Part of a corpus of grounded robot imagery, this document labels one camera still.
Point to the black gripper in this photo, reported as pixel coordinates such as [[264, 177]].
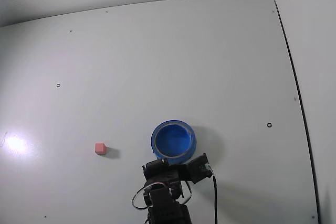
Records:
[[157, 166]]

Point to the small cube block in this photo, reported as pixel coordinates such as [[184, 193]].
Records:
[[101, 148]]

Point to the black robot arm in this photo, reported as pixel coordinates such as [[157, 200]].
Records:
[[165, 208]]

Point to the blue tape roll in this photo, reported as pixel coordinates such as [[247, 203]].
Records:
[[172, 142]]

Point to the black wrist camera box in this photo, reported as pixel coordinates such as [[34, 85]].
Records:
[[199, 168]]

